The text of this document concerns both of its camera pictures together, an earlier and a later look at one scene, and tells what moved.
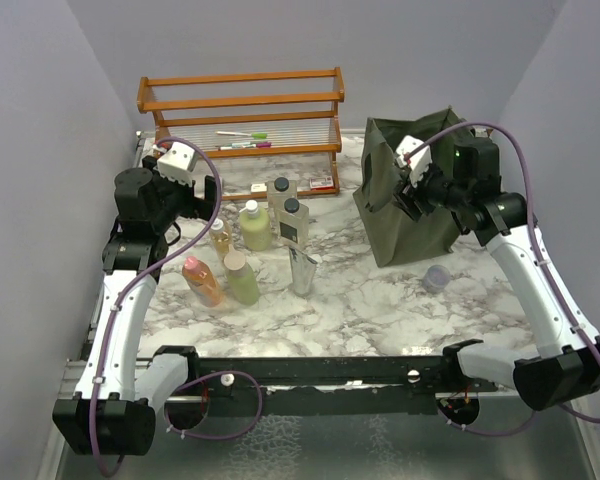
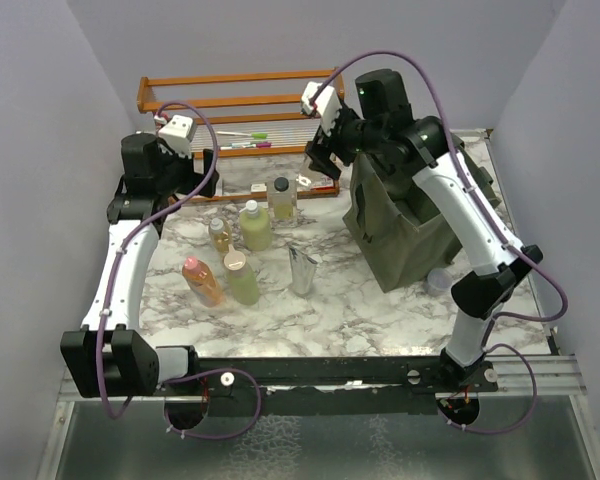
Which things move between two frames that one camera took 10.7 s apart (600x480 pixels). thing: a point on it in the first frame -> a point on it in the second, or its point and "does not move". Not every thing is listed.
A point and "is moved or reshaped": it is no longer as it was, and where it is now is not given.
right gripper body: [434, 190] -> [342, 142]
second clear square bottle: [279, 191] does not move
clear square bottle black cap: [293, 220] -> [306, 176]
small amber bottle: [222, 236] does not move
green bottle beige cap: [242, 284] does not move
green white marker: [258, 135] does not move
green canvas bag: [396, 236] is moved or reshaped
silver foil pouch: [303, 271] does not move
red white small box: [322, 183] does not move
